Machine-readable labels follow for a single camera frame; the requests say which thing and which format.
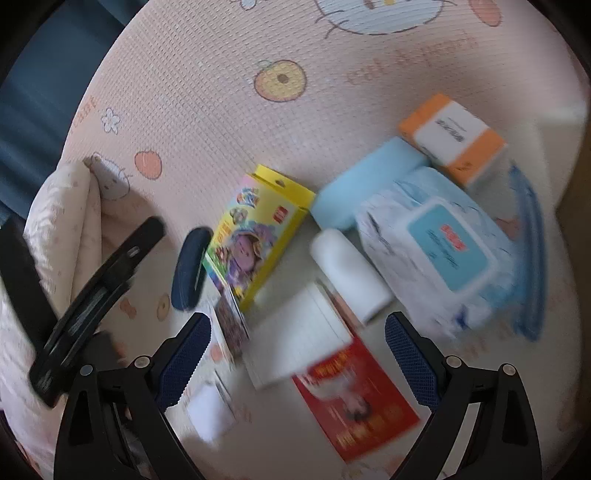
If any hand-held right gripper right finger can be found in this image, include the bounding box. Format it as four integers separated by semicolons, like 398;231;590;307
385;311;542;480

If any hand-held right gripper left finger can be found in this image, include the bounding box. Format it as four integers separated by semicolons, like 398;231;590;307
54;312;213;480

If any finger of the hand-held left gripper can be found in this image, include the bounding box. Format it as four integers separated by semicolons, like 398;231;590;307
28;216;167;408

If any baby wipes pack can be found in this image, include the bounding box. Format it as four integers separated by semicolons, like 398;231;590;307
355;166;518;342

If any light blue box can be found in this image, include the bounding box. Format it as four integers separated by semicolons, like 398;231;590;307
310;136;432;232

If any white paper sheet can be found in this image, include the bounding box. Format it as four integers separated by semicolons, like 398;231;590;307
187;374;238;444

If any colourful sticker pack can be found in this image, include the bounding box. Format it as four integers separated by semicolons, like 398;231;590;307
213;286;252;361

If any red booklet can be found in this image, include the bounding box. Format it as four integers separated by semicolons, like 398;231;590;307
292;339;422;464

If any pale pink printed cloth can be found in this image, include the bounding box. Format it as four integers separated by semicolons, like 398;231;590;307
0;159;153;462

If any navy glasses case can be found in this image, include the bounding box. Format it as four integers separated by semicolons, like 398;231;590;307
171;226;213;311

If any white paper roll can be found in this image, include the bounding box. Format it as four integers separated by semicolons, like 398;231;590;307
309;227;393;326

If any lined white notepad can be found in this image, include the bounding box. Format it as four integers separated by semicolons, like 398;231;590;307
242;281;354;391

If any yellow toy box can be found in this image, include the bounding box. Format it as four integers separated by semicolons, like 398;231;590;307
202;165;316;311

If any blue plastic lid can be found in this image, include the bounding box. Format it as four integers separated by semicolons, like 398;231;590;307
505;161;549;342

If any dark blue fabric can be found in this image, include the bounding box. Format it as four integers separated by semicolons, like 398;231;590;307
0;0;118;220

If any cartoon printed play mat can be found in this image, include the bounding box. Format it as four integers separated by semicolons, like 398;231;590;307
14;0;589;480

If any orange and white box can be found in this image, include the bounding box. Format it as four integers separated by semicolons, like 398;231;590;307
398;93;508;190

